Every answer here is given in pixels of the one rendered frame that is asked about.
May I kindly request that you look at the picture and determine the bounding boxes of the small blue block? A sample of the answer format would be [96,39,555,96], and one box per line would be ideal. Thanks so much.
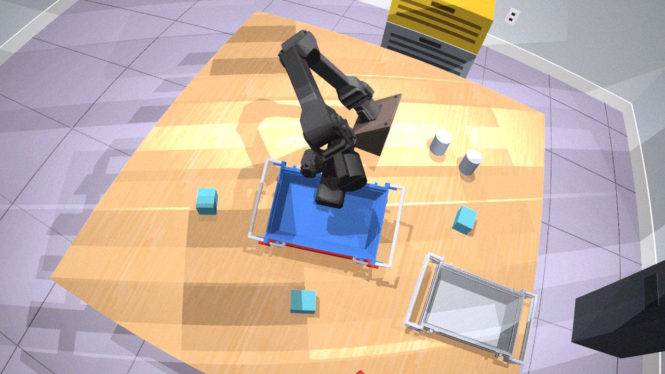
[196,188,218,215]
[452,205,477,235]
[290,290,316,314]

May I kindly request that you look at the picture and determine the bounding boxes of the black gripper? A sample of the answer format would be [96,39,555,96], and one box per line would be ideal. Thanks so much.
[315,161,345,209]

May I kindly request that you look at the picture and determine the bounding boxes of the grey cylinder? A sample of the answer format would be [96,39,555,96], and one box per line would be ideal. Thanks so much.
[459,149,482,176]
[430,130,452,156]

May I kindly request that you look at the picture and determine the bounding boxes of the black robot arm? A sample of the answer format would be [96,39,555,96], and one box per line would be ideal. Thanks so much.
[278,30,383,192]

